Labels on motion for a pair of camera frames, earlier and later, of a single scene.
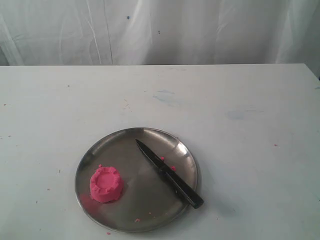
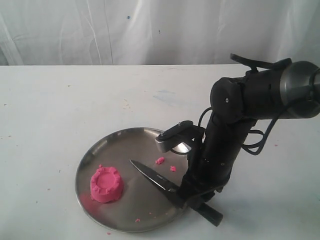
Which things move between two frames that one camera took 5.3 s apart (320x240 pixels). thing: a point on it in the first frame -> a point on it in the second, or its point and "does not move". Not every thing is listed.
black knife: x=192 y=199 -> x=173 y=192
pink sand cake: x=106 y=184 does not move
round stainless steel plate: x=151 y=201 does not move
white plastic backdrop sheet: x=35 y=33 does not move
